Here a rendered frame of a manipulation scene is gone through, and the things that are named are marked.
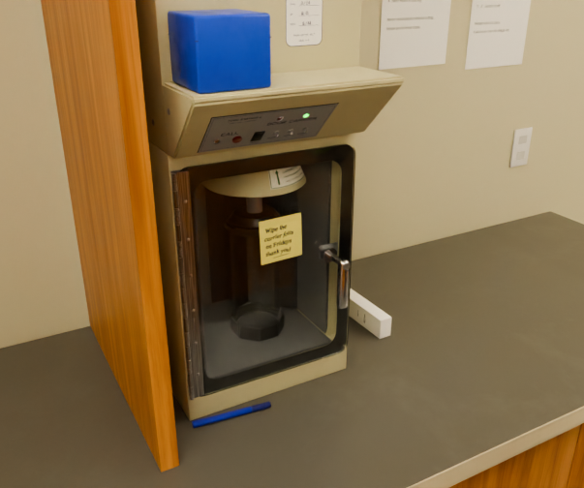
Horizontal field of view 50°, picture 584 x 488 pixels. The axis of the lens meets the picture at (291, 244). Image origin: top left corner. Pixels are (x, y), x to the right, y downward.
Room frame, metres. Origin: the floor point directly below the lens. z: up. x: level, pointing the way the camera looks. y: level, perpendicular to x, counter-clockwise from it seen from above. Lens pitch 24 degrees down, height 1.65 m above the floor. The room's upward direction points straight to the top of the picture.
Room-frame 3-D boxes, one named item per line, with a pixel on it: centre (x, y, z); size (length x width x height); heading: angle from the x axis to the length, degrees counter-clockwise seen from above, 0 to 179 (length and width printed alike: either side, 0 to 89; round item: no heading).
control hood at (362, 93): (0.88, 0.01, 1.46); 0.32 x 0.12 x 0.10; 119
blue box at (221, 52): (0.83, 0.09, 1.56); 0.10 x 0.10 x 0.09; 29
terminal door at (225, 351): (0.92, 0.03, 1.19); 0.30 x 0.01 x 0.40; 118
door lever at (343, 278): (0.95, -0.08, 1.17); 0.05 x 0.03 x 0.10; 28
